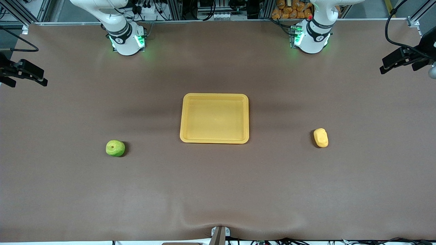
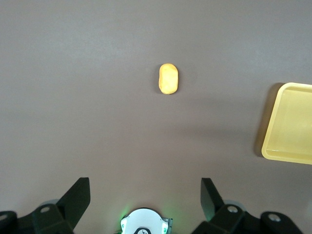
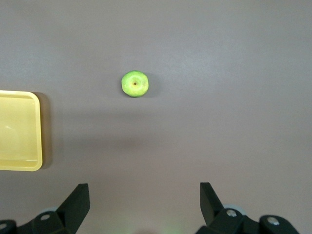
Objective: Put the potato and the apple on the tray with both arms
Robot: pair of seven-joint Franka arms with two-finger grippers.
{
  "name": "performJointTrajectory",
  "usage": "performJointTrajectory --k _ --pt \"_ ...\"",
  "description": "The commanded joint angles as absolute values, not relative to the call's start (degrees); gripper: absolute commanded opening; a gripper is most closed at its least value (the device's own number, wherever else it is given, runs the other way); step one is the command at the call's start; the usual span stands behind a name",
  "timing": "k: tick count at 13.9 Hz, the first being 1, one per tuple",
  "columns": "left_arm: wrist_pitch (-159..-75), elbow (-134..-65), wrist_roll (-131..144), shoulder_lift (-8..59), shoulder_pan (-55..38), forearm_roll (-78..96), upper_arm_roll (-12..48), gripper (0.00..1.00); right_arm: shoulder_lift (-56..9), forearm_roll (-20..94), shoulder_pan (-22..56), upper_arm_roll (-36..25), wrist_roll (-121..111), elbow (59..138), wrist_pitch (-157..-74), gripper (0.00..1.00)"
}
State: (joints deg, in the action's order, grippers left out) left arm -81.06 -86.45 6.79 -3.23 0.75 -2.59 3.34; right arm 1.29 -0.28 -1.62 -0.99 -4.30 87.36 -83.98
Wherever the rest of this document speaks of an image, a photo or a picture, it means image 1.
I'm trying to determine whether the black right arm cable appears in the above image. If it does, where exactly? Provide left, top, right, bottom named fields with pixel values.
left=0, top=26, right=39, bottom=52

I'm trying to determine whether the white terminal strip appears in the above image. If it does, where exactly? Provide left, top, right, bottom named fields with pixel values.
left=212, top=12, right=236, bottom=21

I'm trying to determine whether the yellow plastic tray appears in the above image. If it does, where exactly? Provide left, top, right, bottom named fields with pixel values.
left=180, top=93, right=250, bottom=144

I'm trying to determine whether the aluminium frame post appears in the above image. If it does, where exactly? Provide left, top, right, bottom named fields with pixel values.
left=3, top=0, right=31, bottom=26
left=166, top=0, right=183, bottom=21
left=407, top=0, right=436, bottom=28
left=259, top=0, right=276, bottom=19

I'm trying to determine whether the brown table mat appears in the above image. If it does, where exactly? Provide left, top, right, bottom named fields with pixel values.
left=0, top=19, right=436, bottom=243

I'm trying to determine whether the yellow pole black foot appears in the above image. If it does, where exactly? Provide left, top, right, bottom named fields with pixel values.
left=384, top=0, right=398, bottom=16

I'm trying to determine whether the metal clamp bracket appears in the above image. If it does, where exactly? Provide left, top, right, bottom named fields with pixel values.
left=208, top=226, right=231, bottom=245

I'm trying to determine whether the green apple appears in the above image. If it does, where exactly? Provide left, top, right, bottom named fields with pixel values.
left=106, top=140, right=126, bottom=157

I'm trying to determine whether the bag of orange items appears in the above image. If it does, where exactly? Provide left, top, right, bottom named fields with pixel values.
left=271, top=0, right=313, bottom=20

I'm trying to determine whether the yellow potato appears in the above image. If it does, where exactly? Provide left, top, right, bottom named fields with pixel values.
left=313, top=128, right=329, bottom=148

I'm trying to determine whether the white power strip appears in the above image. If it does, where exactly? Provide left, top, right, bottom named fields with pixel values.
left=135, top=5, right=163, bottom=21

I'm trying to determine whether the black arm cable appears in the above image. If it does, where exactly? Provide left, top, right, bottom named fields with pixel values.
left=0, top=26, right=39, bottom=52
left=385, top=0, right=424, bottom=56

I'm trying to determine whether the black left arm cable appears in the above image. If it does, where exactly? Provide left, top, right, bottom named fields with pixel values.
left=385, top=0, right=424, bottom=56

